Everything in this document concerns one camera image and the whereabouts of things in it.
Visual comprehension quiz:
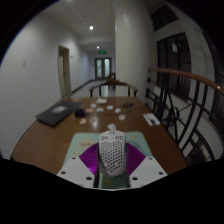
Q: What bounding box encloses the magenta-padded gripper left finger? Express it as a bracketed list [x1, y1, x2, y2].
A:
[56, 142, 101, 189]

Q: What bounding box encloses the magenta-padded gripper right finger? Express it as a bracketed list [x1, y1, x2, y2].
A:
[124, 143, 168, 189]

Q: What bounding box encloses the white perforated computer mouse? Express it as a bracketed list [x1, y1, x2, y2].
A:
[98, 129, 128, 177]

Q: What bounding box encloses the green cartoon-print mouse pad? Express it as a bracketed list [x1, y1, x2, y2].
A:
[63, 131, 154, 190]

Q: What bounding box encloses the white paper slip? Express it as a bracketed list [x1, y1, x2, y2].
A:
[143, 112, 162, 127]

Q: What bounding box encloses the small black box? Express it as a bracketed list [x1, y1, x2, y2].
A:
[73, 108, 86, 118]

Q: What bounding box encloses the dark grey closed laptop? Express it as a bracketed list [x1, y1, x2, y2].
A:
[35, 100, 84, 128]

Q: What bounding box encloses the black key bunch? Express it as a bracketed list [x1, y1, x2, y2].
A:
[121, 102, 134, 110]

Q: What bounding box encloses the wooden armchair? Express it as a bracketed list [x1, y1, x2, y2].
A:
[88, 79, 139, 98]

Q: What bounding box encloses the open side door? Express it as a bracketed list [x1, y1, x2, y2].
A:
[57, 45, 72, 98]

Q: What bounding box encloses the black railing with wooden handrail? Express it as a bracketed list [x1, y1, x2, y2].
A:
[145, 66, 224, 164]

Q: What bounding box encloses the glass double door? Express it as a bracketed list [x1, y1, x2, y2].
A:
[94, 57, 113, 81]

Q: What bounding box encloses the dark framed window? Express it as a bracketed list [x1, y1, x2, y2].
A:
[156, 32, 193, 101]

